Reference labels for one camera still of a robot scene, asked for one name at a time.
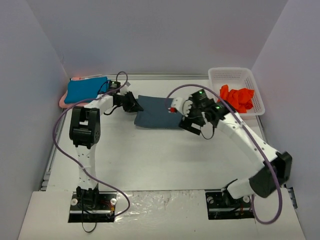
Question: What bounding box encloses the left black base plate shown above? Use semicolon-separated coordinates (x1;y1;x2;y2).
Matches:
68;192;117;223

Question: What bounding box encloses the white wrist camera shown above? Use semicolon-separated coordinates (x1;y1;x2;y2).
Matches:
119;82;131;95
168;97;193;117

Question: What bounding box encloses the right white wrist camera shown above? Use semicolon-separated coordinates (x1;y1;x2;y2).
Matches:
168;97;193;117

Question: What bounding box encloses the thin black cable loop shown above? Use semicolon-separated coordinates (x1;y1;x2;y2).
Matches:
81;214;98;234

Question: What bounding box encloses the orange crumpled t shirt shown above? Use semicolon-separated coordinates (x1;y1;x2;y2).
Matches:
219;84;255;114

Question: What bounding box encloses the aluminium rail edge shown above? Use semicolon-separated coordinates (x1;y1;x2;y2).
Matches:
256;116;298;210
104;72;210;81

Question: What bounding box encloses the dark blue-grey t shirt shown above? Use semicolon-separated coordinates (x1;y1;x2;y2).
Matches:
134;95;182;130

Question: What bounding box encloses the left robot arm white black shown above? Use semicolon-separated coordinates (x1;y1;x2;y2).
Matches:
69;81;144;209

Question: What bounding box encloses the aluminium rail right edge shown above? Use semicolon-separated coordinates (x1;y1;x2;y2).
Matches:
256;116;298;210

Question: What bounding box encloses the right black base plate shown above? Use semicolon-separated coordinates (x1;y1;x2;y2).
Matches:
205;189;255;220

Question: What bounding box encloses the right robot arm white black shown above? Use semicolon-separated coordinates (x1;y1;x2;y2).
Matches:
169;89;292;207

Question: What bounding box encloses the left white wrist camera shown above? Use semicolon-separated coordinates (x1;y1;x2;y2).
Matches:
119;82;131;95

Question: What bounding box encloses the folded teal t shirt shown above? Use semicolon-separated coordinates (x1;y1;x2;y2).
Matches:
64;76;109;104

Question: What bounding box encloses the folded pink t shirt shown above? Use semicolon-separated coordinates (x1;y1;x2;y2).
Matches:
58;77;83;109

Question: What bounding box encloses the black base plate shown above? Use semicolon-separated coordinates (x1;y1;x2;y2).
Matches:
205;189;255;220
68;192;117;223

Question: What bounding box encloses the aluminium rail back edge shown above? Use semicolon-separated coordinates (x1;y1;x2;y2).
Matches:
104;72;210;81

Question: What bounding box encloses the white plastic basket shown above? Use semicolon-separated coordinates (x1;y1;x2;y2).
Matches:
208;67;265;117

